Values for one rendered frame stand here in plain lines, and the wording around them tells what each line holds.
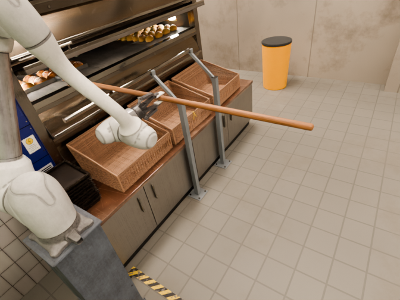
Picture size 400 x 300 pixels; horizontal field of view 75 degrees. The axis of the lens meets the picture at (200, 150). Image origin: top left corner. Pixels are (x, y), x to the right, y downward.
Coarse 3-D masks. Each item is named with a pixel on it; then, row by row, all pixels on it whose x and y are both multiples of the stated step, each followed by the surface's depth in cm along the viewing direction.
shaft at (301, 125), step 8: (104, 88) 164; (112, 88) 160; (120, 88) 157; (160, 96) 141; (168, 96) 139; (184, 104) 133; (192, 104) 130; (200, 104) 128; (208, 104) 126; (224, 112) 121; (232, 112) 119; (240, 112) 117; (248, 112) 115; (264, 120) 112; (272, 120) 110; (280, 120) 108; (288, 120) 106; (304, 128) 103; (312, 128) 102
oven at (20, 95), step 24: (48, 0) 154; (72, 0) 166; (192, 0) 260; (120, 24) 199; (168, 24) 290; (192, 24) 274; (120, 72) 210; (168, 72) 256; (24, 96) 157; (72, 96) 181; (96, 120) 202; (48, 144) 176
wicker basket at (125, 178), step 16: (160, 128) 204; (80, 144) 191; (96, 144) 200; (112, 144) 211; (160, 144) 197; (80, 160) 186; (96, 160) 200; (112, 160) 206; (128, 160) 203; (144, 160) 185; (96, 176) 186; (112, 176) 171; (128, 176) 187
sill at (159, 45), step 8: (184, 32) 262; (192, 32) 272; (168, 40) 246; (152, 48) 232; (160, 48) 240; (136, 56) 219; (144, 56) 226; (112, 64) 207; (120, 64) 208; (128, 64) 214; (96, 72) 197; (104, 72) 198; (112, 72) 204; (64, 88) 178; (72, 88) 180; (48, 96) 169; (56, 96) 172; (32, 104) 162; (40, 104) 165
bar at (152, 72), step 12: (192, 48) 217; (168, 60) 199; (132, 84) 175; (216, 84) 221; (216, 96) 228; (84, 108) 150; (180, 108) 190; (180, 120) 198; (216, 120) 244; (192, 156) 218; (192, 168) 225; (192, 180) 235; (192, 192) 247; (204, 192) 245
